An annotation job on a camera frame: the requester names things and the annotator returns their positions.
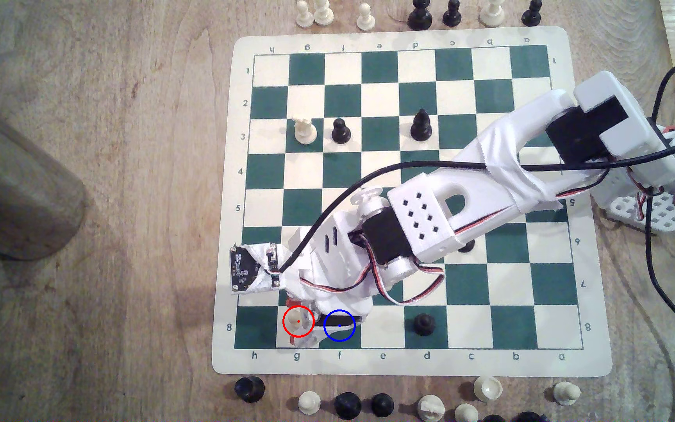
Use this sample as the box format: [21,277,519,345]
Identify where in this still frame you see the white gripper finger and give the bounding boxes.
[284,297,321,350]
[318,306,369,329]

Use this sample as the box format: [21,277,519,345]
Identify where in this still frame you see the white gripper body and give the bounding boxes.
[280,210,382,317]

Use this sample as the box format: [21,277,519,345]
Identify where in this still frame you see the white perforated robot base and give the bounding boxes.
[592,176,675,234]

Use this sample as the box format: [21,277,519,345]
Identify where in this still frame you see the black rook chess piece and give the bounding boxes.
[334,392,362,420]
[234,376,266,403]

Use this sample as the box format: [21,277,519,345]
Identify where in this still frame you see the white knight chess piece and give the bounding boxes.
[418,395,446,422]

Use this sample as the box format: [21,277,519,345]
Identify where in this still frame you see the white rook chess piece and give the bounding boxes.
[473,376,504,403]
[293,114,318,145]

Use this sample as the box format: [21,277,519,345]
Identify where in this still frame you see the green white chess mat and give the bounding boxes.
[211,26,613,379]

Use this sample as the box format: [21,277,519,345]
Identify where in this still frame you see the black bishop chess piece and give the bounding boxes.
[410,109,433,142]

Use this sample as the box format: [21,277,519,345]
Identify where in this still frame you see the tall black chess piece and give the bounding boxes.
[407,0,433,31]

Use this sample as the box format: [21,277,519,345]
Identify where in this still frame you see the white cloth tape wrap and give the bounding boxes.
[461,110,565,213]

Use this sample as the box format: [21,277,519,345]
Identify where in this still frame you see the red white black servo wires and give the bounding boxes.
[299,176,611,307]

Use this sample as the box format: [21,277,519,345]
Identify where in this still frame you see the black camera cable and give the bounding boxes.
[277,159,628,275]

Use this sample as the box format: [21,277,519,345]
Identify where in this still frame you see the black camera circuit board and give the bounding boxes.
[230,241,283,294]

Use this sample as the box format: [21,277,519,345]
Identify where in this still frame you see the wooden cylinder post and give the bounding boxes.
[0,88,88,262]

